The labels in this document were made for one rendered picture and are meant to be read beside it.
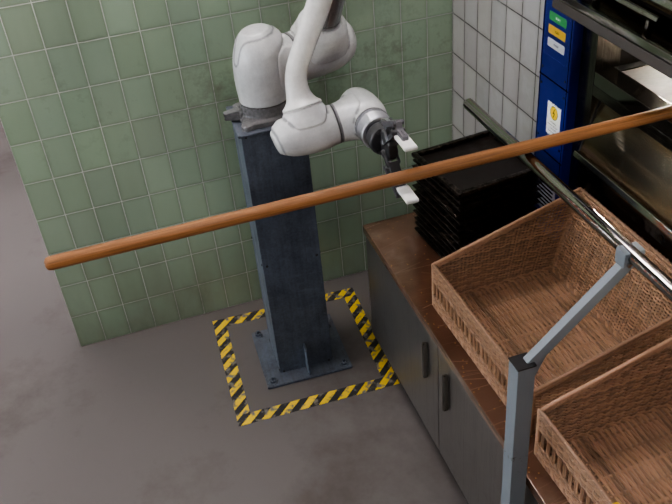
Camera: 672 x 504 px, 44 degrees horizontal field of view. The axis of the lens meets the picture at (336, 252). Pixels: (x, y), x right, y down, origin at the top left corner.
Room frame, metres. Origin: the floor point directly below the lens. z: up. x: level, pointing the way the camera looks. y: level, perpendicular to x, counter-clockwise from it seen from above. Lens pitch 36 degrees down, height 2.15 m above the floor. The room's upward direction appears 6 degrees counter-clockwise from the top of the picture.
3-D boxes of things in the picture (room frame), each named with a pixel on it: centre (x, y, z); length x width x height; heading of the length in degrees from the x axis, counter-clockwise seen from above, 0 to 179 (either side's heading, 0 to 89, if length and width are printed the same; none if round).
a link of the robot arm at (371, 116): (1.81, -0.13, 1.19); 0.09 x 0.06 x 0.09; 104
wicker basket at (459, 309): (1.65, -0.56, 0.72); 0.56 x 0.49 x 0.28; 16
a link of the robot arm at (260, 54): (2.35, 0.16, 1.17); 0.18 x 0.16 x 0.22; 118
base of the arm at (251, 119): (2.34, 0.19, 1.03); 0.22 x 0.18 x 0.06; 102
